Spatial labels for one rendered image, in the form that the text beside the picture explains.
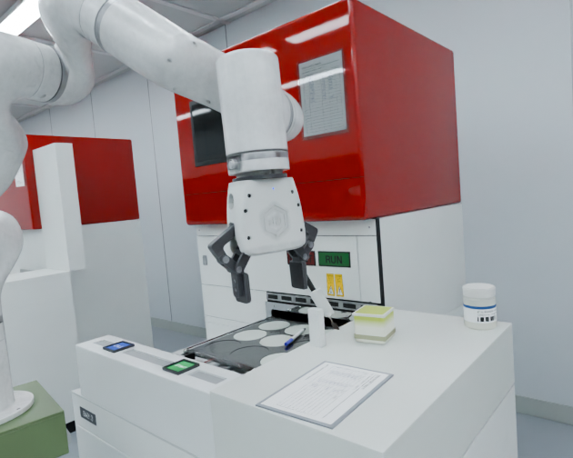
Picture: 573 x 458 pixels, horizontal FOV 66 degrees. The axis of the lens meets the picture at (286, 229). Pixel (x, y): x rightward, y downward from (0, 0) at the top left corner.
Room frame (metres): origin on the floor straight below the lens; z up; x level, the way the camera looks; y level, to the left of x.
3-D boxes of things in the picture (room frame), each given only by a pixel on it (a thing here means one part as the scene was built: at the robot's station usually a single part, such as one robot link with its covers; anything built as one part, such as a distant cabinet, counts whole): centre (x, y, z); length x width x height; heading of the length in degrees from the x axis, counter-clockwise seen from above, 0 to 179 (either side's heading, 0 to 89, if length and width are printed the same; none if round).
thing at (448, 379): (0.89, -0.17, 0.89); 0.62 x 0.35 x 0.14; 139
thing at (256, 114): (0.61, 0.03, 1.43); 0.09 x 0.08 x 0.13; 155
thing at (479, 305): (1.01, -0.43, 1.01); 0.07 x 0.07 x 0.10
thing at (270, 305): (1.39, -0.07, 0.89); 0.44 x 0.02 x 0.10; 49
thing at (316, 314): (0.98, -0.06, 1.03); 0.06 x 0.04 x 0.13; 139
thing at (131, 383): (0.99, 0.34, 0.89); 0.55 x 0.09 x 0.14; 49
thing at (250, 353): (1.22, 0.05, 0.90); 0.34 x 0.34 x 0.01; 49
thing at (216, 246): (0.58, 0.07, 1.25); 0.08 x 0.01 x 0.06; 124
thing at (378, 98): (1.75, -0.16, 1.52); 0.81 x 0.75 x 0.60; 49
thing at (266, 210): (0.60, 0.03, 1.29); 0.10 x 0.07 x 0.11; 123
